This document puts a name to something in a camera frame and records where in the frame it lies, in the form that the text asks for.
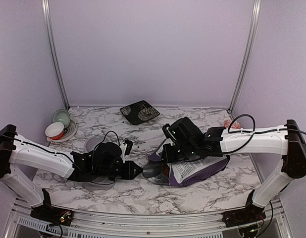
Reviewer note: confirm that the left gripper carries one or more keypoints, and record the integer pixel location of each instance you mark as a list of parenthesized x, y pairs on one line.
[(129, 174)]

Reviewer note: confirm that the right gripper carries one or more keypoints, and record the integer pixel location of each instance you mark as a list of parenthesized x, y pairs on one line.
[(168, 157)]

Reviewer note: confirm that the metal food scoop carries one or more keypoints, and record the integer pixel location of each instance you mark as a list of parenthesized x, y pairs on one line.
[(152, 169)]

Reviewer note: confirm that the purple pet food bag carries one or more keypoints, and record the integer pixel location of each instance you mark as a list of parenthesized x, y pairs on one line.
[(184, 174)]

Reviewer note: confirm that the grey double pet bowl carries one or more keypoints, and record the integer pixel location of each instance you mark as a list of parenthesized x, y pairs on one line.
[(93, 141)]

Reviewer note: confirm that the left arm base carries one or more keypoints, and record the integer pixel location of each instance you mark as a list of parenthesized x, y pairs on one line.
[(58, 216)]

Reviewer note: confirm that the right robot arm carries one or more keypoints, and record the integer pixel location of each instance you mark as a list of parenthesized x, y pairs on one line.
[(188, 143)]

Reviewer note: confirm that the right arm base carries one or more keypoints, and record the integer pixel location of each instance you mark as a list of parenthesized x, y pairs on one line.
[(240, 217)]

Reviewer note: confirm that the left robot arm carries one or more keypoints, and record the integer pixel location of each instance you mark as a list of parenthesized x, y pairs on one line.
[(16, 150)]

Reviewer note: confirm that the brown pet food kibble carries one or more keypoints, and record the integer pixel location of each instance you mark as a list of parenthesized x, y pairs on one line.
[(165, 169)]

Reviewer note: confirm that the grey round plate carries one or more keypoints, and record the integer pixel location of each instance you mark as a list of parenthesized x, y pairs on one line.
[(68, 133)]

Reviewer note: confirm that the black floral square plate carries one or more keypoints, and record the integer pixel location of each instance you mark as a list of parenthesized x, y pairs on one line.
[(139, 112)]

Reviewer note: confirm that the red and white bowl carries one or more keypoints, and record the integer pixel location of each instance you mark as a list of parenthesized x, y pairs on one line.
[(55, 130)]

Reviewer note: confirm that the pale green ceramic bowl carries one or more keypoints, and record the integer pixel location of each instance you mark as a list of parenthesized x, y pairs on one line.
[(62, 116)]

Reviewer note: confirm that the red patterned small bowl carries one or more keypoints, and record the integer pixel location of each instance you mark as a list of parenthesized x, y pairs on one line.
[(229, 123)]

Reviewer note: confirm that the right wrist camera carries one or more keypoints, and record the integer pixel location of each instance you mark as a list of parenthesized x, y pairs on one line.
[(168, 134)]

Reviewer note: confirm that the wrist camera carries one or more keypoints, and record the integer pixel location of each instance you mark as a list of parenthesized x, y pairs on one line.
[(168, 134), (126, 148)]

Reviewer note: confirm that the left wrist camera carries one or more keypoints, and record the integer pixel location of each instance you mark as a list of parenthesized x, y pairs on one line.
[(126, 148)]

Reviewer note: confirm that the front aluminium rail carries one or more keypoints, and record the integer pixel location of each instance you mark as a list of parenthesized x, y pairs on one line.
[(88, 224)]

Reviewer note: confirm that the right aluminium frame post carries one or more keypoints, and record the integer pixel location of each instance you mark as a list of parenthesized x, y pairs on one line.
[(247, 54)]

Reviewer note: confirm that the aluminium frame post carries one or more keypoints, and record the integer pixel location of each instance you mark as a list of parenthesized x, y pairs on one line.
[(53, 52), (247, 54)]

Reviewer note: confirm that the left aluminium frame post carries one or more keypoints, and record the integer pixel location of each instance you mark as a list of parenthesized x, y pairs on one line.
[(53, 52)]

